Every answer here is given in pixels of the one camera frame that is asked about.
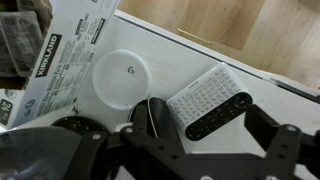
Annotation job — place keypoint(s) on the glossy black plant pot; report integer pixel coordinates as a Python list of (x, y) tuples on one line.
[(33, 153)]

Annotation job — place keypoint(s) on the Kirkland cardboard box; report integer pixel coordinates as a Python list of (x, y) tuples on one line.
[(66, 56)]

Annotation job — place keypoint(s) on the black pouch with white trim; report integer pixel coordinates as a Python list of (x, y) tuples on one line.
[(165, 116)]

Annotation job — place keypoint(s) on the white TV cabinet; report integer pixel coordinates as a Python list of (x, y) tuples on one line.
[(173, 56)]

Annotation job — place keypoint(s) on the white round plastic lid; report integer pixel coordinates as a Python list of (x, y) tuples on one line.
[(116, 83)]

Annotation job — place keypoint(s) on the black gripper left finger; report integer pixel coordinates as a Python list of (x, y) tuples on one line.
[(140, 116)]

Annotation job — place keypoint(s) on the black plant saucer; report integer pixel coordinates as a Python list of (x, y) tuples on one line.
[(80, 124)]

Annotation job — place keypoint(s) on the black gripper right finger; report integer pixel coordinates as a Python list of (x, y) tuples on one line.
[(263, 123)]

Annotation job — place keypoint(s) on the clear plastic packaging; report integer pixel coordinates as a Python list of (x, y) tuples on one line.
[(20, 43)]

